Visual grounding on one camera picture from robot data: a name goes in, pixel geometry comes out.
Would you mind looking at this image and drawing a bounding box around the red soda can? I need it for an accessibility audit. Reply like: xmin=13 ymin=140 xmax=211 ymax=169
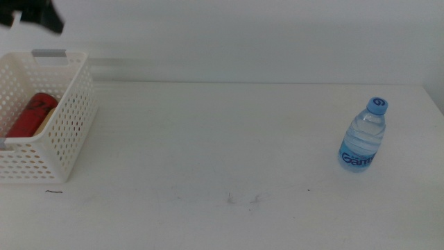
xmin=5 ymin=92 xmax=59 ymax=139

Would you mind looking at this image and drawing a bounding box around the yellow juice bottle white cap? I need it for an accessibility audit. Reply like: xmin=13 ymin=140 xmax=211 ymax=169
xmin=33 ymin=106 xmax=58 ymax=138

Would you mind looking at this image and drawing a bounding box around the clear water bottle blue label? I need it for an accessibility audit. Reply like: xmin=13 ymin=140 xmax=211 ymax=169
xmin=337 ymin=97 xmax=389 ymax=174

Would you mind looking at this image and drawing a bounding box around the white perforated plastic basket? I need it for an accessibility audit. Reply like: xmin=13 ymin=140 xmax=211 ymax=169
xmin=0 ymin=49 xmax=99 ymax=185

